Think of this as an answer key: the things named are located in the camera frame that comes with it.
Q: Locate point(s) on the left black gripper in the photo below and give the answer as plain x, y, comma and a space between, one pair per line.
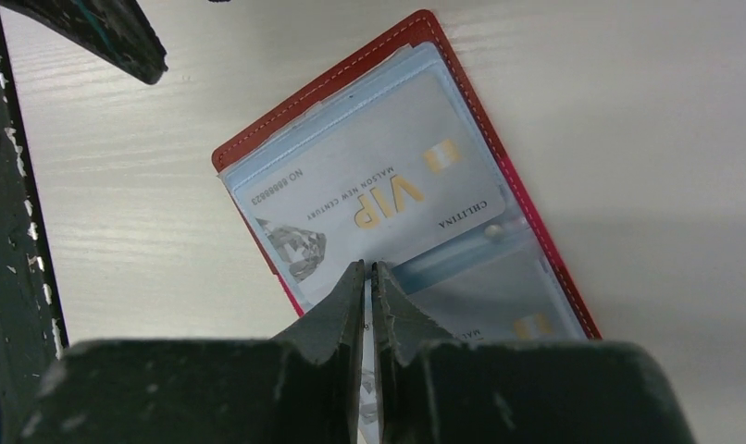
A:
32, 328

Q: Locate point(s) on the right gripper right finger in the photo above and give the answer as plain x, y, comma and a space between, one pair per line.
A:
434, 388

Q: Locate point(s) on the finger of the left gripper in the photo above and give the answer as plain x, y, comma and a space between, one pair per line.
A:
115, 30

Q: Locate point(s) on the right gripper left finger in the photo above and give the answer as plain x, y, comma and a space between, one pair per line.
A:
301, 386

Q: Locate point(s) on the silver VIP card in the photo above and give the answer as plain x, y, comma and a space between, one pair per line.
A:
400, 174

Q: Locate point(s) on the red card holder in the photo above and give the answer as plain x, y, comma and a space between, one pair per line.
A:
504, 278

